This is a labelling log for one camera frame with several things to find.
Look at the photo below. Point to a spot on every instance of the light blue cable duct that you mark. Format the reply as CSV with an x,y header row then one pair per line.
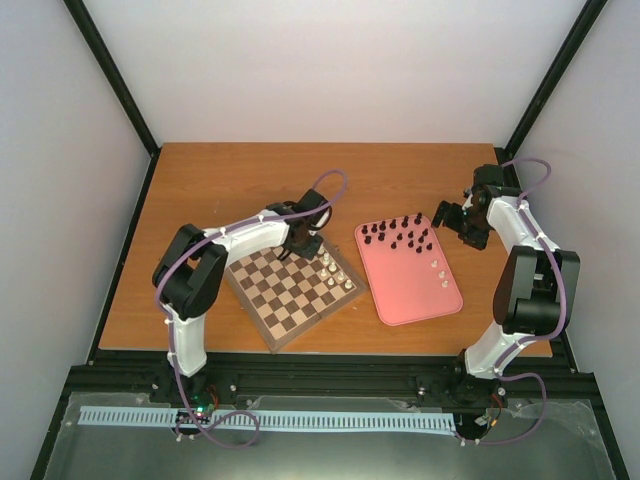
x,y
272,421

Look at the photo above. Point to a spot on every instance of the wooden folding chess board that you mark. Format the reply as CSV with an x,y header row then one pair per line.
x,y
286,298

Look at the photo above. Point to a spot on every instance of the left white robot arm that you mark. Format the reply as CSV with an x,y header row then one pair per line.
x,y
188,277

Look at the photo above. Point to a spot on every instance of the pink rubber tray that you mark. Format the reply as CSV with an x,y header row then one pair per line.
x,y
404,285

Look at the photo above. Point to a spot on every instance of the black aluminium frame rail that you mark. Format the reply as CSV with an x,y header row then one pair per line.
x,y
231,378

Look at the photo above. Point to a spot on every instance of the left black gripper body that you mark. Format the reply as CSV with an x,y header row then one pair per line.
x,y
304,249

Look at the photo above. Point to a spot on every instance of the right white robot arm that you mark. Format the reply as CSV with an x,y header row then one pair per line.
x,y
535,293

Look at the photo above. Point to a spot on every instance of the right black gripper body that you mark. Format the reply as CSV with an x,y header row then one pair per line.
x,y
469,226

